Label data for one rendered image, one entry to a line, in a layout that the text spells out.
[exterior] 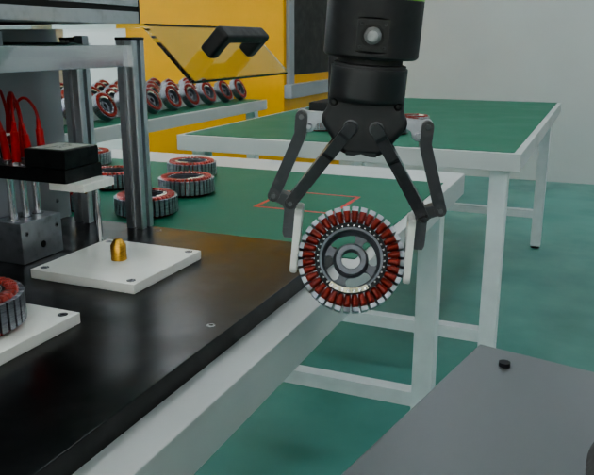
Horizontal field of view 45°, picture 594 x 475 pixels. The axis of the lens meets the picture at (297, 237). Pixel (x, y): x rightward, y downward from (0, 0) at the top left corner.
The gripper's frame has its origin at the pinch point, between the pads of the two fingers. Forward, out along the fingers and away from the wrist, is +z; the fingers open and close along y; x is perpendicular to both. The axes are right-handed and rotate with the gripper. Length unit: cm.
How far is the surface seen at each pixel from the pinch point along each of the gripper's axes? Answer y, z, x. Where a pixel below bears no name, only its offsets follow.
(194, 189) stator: -31, 11, 62
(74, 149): -34.7, -6.4, 11.3
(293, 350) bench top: -5.2, 10.6, -2.0
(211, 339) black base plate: -12.6, 6.1, -10.4
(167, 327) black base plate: -17.6, 6.6, -7.9
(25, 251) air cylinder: -41.4, 7.3, 11.0
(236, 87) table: -66, 18, 297
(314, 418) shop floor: -5, 88, 108
